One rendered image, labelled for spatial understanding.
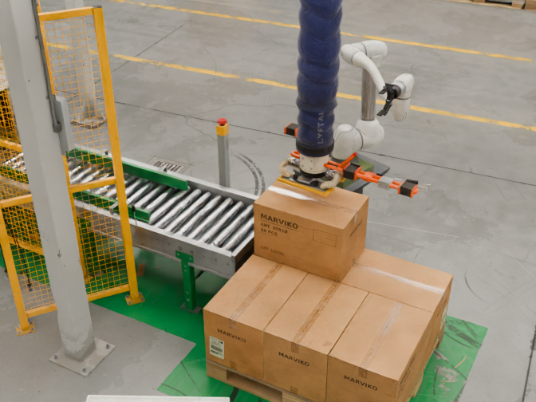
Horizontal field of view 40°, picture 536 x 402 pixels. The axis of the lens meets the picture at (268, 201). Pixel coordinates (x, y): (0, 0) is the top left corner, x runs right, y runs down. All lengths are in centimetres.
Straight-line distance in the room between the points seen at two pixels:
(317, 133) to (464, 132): 353
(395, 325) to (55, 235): 197
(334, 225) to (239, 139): 304
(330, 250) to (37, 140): 178
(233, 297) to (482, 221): 257
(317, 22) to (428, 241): 253
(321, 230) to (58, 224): 151
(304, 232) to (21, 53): 188
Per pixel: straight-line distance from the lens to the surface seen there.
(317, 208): 450
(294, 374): 434
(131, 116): 782
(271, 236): 462
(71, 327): 476
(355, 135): 516
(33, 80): 392
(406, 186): 419
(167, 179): 547
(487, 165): 708
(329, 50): 402
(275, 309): 437
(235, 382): 468
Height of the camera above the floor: 343
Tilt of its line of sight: 33 degrees down
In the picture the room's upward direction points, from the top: straight up
